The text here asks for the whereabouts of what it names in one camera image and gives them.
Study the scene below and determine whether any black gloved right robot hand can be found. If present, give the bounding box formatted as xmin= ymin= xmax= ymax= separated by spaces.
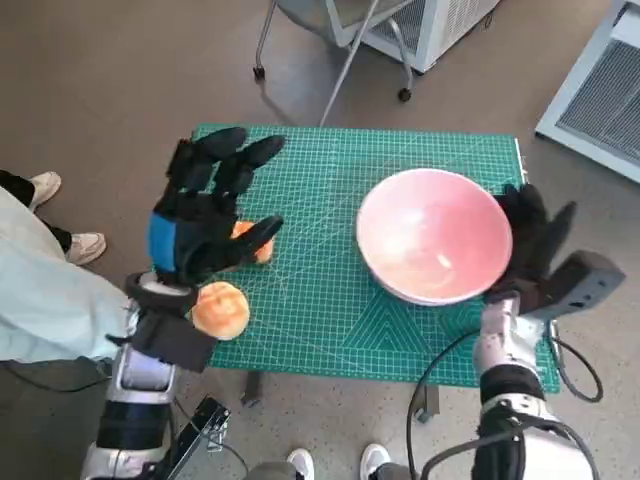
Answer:
xmin=484 ymin=183 xmax=579 ymax=316

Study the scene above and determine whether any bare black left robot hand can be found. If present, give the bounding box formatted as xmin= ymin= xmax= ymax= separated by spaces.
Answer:
xmin=145 ymin=127 xmax=286 ymax=286

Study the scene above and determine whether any striped toy bread roll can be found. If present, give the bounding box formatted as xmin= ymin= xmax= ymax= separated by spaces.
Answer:
xmin=230 ymin=221 xmax=275 ymax=265

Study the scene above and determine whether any round toy bread bun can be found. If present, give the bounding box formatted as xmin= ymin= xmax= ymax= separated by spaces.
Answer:
xmin=192 ymin=281 xmax=250 ymax=341

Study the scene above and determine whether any pink bowl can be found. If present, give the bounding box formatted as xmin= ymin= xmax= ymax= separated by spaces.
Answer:
xmin=356 ymin=168 xmax=514 ymax=307

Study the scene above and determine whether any person's white shoe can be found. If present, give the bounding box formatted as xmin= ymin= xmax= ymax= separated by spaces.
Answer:
xmin=29 ymin=172 xmax=62 ymax=209
xmin=64 ymin=232 xmax=107 ymax=265

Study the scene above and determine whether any green cutting mat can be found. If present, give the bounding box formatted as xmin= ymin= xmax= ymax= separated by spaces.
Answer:
xmin=188 ymin=123 xmax=562 ymax=394

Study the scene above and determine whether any white vented unit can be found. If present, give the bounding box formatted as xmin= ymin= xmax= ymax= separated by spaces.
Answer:
xmin=534 ymin=0 xmax=640 ymax=184

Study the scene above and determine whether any person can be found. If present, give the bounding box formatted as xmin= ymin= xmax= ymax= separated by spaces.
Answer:
xmin=0 ymin=169 xmax=131 ymax=361

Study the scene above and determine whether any black table leg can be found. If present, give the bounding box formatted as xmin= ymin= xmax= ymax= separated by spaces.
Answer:
xmin=413 ymin=383 xmax=441 ymax=424
xmin=239 ymin=369 xmax=264 ymax=406

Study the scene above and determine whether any white mesh cabinet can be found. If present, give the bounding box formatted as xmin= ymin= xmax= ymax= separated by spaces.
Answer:
xmin=359 ymin=0 xmax=501 ymax=74

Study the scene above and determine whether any grey metal pole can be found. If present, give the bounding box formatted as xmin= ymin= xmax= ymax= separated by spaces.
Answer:
xmin=319 ymin=0 xmax=379 ymax=126

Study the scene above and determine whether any grey office chair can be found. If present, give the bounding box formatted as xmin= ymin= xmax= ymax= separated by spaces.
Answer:
xmin=252 ymin=0 xmax=416 ymax=101

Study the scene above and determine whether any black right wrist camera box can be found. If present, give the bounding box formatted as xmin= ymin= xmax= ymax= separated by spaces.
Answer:
xmin=519 ymin=251 xmax=627 ymax=321

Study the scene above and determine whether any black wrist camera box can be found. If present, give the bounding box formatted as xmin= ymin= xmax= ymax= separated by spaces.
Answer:
xmin=519 ymin=251 xmax=627 ymax=321
xmin=132 ymin=309 xmax=214 ymax=374

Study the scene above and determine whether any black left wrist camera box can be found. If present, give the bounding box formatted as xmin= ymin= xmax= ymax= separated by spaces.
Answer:
xmin=132 ymin=309 xmax=214 ymax=374

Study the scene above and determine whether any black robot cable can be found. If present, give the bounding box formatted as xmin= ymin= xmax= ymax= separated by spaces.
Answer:
xmin=405 ymin=329 xmax=481 ymax=480
xmin=422 ymin=429 xmax=501 ymax=480
xmin=549 ymin=319 xmax=605 ymax=402

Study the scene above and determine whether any black metal bracket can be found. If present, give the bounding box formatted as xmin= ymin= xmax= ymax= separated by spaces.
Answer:
xmin=172 ymin=394 xmax=232 ymax=480

